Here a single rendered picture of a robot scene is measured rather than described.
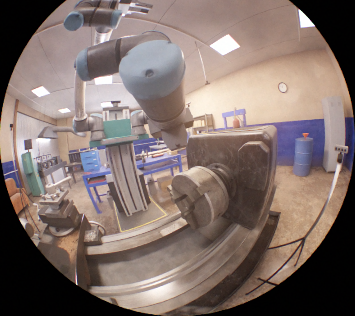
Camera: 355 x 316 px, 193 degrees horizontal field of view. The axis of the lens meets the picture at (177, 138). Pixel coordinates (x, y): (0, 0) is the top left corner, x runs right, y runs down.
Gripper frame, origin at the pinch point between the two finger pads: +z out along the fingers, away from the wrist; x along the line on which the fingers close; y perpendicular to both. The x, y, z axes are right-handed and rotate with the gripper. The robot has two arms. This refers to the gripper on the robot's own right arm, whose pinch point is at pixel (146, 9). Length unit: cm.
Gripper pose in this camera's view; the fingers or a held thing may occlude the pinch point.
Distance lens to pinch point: 64.7
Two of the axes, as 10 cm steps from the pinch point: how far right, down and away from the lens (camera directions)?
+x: 5.0, 6.3, -5.9
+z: 8.2, -1.4, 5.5
